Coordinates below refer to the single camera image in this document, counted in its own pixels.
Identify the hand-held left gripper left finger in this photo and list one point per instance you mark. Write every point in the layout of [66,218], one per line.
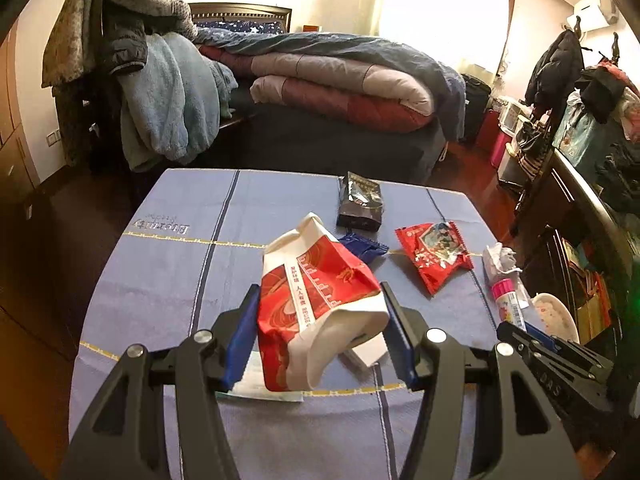
[239,347]

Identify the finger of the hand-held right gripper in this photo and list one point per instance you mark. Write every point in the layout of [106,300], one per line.
[545,347]

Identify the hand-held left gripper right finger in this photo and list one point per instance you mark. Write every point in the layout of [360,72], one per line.
[401,347]

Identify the white round waste bin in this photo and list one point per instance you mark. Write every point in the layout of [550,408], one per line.
[555,317]

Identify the red and white paper bag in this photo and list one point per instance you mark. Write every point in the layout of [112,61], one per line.
[310,300]

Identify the red snack packet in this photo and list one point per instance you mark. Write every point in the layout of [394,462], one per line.
[432,255]

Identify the pink capped tube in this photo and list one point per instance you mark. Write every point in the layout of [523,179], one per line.
[509,302]

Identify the crumpled white tissue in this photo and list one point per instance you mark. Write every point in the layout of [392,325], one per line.
[500,260]

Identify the small blue wrapper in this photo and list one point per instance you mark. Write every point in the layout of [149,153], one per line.
[365,247]

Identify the blue tablecloth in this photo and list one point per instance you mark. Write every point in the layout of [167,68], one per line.
[165,270]

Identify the dark wooden dresser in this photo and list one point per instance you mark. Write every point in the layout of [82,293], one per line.
[575,220]

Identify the black foil packet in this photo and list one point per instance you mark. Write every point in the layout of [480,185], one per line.
[361,202]

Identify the pink storage box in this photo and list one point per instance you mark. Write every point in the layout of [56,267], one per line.
[500,152]

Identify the dark handbag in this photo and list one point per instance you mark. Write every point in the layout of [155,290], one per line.
[531,135]

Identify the teal printed bag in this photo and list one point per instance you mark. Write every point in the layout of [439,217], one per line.
[580,135]

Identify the white storage box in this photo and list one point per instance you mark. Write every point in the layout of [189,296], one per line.
[512,117]

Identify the black suitcase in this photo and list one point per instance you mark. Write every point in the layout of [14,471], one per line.
[475,107]

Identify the light blue fleece blanket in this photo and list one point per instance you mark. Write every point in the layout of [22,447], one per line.
[165,100]

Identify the pile of mixed clothes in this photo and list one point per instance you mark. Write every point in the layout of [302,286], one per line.
[615,90]

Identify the pink and red quilt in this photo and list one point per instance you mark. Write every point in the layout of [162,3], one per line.
[340,87]

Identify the hanging black coat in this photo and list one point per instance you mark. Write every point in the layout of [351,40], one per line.
[555,70]

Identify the wooden wardrobe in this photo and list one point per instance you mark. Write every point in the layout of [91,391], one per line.
[15,150]

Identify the blue duvet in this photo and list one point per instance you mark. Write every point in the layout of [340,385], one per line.
[350,45]

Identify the starry blue pillow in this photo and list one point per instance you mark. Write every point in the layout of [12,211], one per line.
[235,26]

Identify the dark padded jacket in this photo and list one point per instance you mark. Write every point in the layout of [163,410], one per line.
[125,40]

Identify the dark wooden headboard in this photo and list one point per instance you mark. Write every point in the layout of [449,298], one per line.
[240,10]

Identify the white air conditioner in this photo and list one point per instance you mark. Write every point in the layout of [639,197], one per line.
[595,10]

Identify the light window curtain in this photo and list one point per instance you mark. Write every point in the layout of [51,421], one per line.
[440,5]

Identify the grey blanket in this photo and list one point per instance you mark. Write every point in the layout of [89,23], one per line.
[75,20]

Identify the white wall socket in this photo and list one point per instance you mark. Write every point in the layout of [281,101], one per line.
[52,137]

